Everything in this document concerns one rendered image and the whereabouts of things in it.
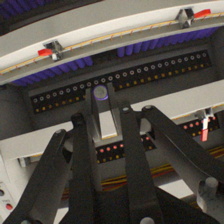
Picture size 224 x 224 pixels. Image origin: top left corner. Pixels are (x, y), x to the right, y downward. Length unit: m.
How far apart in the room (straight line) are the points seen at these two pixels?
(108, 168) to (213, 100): 0.39
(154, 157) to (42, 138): 0.38
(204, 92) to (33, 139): 0.36
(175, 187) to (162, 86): 0.29
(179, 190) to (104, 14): 0.40
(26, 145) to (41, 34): 0.22
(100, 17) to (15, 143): 0.30
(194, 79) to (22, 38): 0.48
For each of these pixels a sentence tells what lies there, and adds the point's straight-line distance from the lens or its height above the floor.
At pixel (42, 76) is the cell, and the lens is 0.46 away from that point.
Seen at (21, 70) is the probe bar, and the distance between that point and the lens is 0.41.
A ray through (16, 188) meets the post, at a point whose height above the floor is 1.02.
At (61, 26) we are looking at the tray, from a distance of 0.34.
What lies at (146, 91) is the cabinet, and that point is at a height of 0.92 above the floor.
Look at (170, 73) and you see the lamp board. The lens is 0.51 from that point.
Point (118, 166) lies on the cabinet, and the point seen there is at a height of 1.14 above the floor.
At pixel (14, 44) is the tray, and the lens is 0.37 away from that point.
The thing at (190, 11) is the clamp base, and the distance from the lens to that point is 0.39.
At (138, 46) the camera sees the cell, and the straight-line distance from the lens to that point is 0.42.
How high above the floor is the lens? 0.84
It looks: 13 degrees up
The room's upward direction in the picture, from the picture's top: 164 degrees clockwise
